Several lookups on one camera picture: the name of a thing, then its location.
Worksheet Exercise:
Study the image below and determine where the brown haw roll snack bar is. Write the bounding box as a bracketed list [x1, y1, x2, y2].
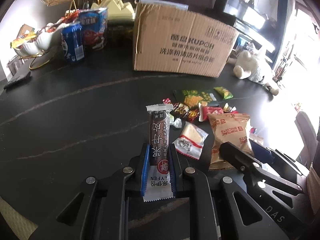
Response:
[143, 104, 173, 202]

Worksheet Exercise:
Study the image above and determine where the green cracker packet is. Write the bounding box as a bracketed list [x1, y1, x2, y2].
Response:
[173, 89, 220, 109]

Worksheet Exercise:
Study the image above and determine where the orange biscuit packet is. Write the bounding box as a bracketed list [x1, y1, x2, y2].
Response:
[207, 113, 254, 170]

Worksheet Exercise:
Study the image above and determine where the white red cake packet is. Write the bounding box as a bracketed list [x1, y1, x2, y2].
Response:
[173, 121, 208, 160]

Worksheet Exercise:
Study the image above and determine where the red snack packet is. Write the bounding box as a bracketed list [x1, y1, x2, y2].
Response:
[199, 103, 224, 122]

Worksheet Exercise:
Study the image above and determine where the small green candy packet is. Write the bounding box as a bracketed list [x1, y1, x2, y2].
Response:
[214, 87, 233, 100]

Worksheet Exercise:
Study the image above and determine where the dark red candy wrapper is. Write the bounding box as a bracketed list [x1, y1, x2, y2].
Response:
[171, 102, 190, 119]

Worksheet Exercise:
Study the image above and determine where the white plush sheep toy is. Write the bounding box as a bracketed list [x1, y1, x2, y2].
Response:
[227, 50, 279, 96]

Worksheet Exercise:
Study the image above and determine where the brown cardboard box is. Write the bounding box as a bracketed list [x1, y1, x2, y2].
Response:
[133, 3, 239, 77]

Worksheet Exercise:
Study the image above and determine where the black remote control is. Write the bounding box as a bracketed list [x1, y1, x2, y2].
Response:
[3, 72, 31, 90]

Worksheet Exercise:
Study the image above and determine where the blue soda can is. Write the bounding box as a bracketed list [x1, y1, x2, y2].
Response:
[61, 21, 85, 64]

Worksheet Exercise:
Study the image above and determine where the white shell bowl lower tier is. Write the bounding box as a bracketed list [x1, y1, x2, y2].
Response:
[10, 17, 75, 57]

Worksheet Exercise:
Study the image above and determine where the blue snack box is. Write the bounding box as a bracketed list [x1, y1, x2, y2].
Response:
[79, 7, 107, 50]

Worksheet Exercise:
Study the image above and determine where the cream mountain shaped ornament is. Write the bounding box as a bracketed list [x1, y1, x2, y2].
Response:
[91, 0, 135, 21]

